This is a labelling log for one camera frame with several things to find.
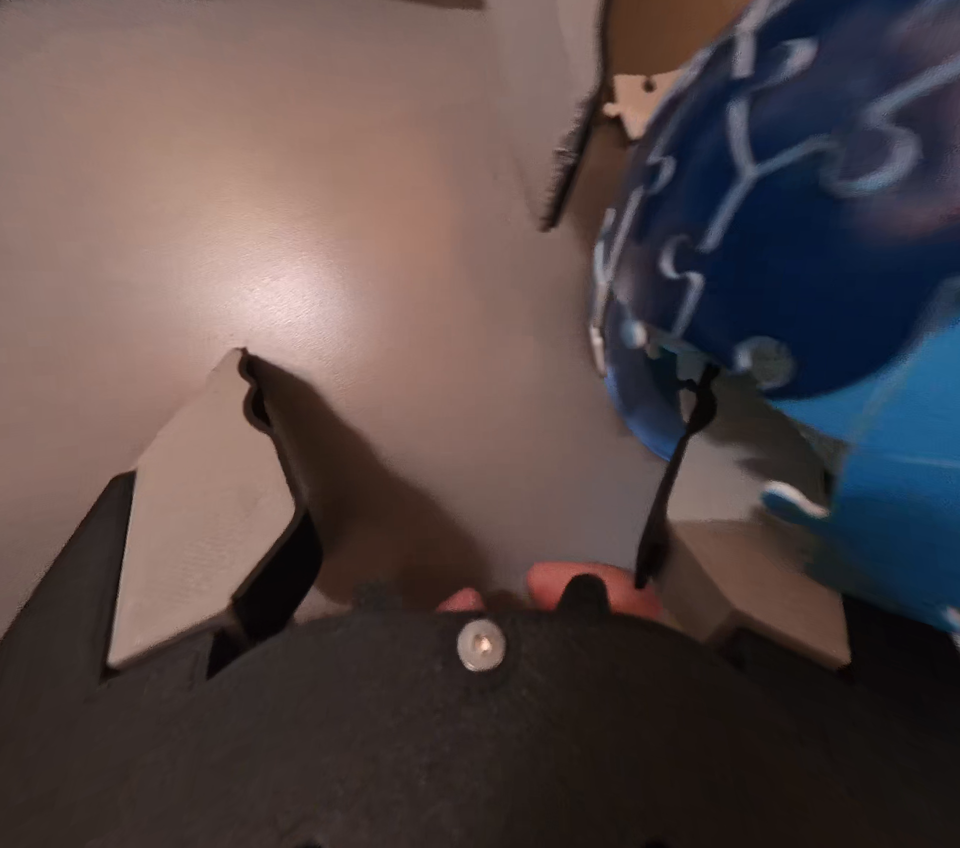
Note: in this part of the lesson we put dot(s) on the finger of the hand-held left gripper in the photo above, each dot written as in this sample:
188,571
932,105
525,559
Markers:
540,0

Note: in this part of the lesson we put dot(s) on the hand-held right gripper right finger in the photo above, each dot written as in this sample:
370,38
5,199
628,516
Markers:
720,563

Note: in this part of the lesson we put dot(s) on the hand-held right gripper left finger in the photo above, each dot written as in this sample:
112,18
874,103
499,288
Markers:
202,525

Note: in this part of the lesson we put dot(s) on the blue puzzle ball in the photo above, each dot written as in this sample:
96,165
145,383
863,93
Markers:
810,112

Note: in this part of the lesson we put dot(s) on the white puzzle piece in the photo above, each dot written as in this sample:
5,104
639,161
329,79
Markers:
634,101

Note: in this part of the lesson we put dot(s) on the person's right hand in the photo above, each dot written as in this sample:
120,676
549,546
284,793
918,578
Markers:
544,581

